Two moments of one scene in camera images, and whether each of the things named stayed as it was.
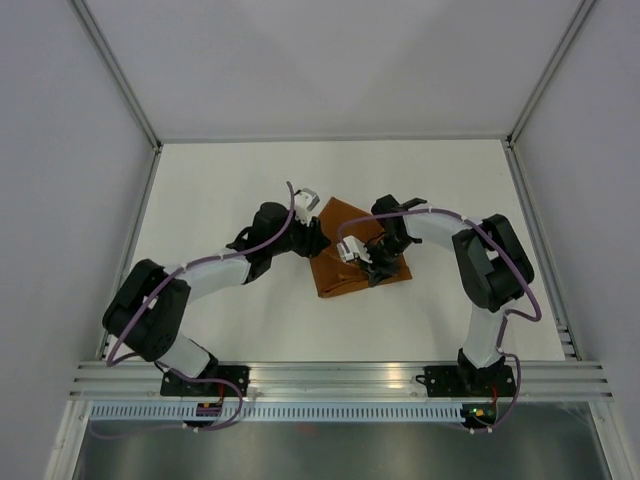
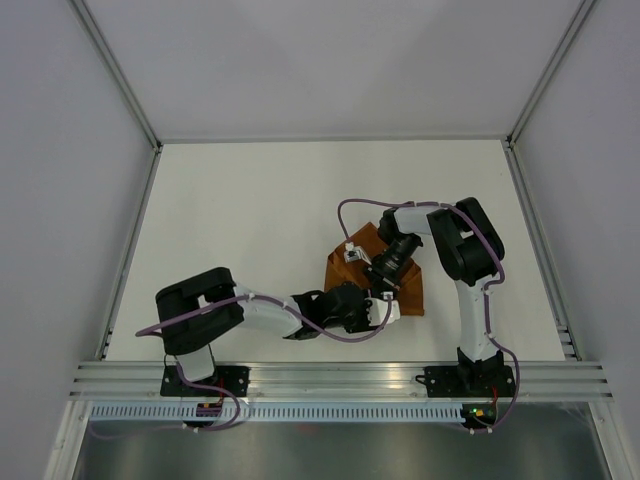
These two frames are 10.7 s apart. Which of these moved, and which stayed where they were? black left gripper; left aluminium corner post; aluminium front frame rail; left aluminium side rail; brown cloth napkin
Moved: brown cloth napkin; black left gripper
Stayed: left aluminium side rail; left aluminium corner post; aluminium front frame rail
